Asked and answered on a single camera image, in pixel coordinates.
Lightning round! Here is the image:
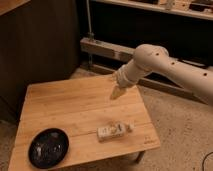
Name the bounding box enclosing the wooden shelf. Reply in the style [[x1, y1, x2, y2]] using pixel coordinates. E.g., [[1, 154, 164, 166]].
[[93, 0, 213, 21]]

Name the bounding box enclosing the wooden table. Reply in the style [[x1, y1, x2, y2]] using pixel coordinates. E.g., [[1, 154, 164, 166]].
[[8, 75, 160, 171]]

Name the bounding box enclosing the black ceramic bowl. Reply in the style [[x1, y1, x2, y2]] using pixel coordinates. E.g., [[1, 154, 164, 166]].
[[28, 128, 69, 169]]

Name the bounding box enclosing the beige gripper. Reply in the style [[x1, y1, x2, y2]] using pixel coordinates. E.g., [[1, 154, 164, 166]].
[[110, 65, 136, 100]]

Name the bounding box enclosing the long wooden beam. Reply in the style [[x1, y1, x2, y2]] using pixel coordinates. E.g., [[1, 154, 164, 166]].
[[80, 38, 213, 74]]

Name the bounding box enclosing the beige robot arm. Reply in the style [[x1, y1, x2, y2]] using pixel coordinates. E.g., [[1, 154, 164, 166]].
[[110, 44, 213, 106]]

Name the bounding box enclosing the black handle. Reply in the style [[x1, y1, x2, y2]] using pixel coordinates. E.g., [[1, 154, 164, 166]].
[[178, 59, 211, 69]]

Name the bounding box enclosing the white plastic bottle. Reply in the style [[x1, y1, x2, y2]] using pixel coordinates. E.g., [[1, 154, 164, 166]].
[[97, 122, 134, 142]]

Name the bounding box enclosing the metal pole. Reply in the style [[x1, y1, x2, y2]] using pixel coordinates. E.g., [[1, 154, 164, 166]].
[[86, 0, 94, 41]]

